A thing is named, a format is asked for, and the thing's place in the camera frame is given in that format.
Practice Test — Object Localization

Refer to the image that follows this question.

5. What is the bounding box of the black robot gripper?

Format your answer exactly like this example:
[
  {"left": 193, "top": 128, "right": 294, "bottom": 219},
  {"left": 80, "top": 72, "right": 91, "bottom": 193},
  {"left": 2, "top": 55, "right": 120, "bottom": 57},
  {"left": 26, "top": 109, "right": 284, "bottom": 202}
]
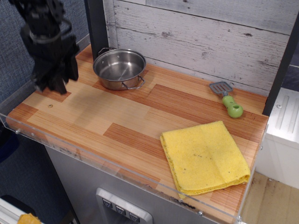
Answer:
[{"left": 20, "top": 25, "right": 79, "bottom": 95}]

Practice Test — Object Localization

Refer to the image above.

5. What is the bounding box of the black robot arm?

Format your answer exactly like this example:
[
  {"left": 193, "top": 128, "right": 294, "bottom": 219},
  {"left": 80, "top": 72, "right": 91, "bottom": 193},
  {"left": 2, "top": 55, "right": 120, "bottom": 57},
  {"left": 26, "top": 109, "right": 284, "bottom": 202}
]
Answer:
[{"left": 10, "top": 0, "right": 79, "bottom": 95}]

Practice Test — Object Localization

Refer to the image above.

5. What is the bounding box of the yellow folded towel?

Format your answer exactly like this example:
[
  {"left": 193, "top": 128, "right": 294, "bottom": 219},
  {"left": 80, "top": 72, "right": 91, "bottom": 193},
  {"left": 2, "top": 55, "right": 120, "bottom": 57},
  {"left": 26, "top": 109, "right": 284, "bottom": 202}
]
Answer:
[{"left": 160, "top": 121, "right": 250, "bottom": 199}]

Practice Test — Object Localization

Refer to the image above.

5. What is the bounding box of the stainless steel pot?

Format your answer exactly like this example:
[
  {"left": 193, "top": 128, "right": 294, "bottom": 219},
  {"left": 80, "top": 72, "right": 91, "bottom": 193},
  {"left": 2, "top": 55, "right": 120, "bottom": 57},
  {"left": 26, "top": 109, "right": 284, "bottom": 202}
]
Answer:
[{"left": 93, "top": 47, "right": 146, "bottom": 91}]

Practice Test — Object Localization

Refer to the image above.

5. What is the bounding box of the silver dispenser button panel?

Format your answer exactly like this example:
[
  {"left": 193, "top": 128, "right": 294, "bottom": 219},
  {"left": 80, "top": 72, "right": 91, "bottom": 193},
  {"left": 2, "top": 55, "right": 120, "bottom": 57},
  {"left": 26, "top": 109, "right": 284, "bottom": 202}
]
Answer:
[{"left": 96, "top": 188, "right": 153, "bottom": 224}]

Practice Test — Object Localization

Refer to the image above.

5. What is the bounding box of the yellow object bottom left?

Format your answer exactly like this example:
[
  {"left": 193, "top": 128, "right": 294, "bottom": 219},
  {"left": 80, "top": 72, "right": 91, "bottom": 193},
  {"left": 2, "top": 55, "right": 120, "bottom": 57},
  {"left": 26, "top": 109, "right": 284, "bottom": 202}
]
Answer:
[{"left": 17, "top": 213, "right": 42, "bottom": 224}]

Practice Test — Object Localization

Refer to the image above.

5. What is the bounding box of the green grey toy spatula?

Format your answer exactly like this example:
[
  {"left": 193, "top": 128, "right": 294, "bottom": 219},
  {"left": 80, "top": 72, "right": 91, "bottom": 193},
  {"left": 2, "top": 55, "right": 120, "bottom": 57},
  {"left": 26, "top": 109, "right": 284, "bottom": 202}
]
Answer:
[{"left": 209, "top": 82, "right": 243, "bottom": 118}]

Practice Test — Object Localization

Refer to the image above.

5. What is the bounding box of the white aluminium box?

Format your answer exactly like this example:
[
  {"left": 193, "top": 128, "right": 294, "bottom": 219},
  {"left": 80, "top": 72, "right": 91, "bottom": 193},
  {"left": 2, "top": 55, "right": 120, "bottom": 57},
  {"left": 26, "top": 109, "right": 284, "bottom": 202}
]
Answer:
[{"left": 256, "top": 88, "right": 299, "bottom": 188}]

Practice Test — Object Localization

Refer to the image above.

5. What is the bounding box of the dark vertical post left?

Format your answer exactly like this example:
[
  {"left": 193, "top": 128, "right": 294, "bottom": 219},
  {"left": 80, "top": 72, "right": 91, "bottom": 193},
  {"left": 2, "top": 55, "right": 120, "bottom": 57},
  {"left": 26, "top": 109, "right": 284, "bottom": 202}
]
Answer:
[{"left": 84, "top": 0, "right": 109, "bottom": 60}]

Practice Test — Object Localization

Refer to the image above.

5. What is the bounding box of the dark vertical post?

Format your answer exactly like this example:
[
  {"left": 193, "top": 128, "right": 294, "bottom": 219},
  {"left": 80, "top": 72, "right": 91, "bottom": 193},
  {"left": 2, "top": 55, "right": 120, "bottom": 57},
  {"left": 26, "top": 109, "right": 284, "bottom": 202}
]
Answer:
[
  {"left": 84, "top": 0, "right": 109, "bottom": 60},
  {"left": 262, "top": 15, "right": 299, "bottom": 116}
]

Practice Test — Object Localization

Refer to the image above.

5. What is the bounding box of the clear acrylic guard rail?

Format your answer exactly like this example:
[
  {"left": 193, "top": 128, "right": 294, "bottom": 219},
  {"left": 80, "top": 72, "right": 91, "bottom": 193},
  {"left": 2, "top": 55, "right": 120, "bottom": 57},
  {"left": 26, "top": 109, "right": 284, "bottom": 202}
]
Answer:
[{"left": 2, "top": 47, "right": 268, "bottom": 224}]

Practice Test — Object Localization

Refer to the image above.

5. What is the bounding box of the dark vertical post right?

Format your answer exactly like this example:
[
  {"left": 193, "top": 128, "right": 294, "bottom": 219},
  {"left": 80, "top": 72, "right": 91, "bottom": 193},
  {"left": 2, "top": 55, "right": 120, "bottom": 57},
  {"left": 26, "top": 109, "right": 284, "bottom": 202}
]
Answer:
[{"left": 262, "top": 15, "right": 299, "bottom": 116}]

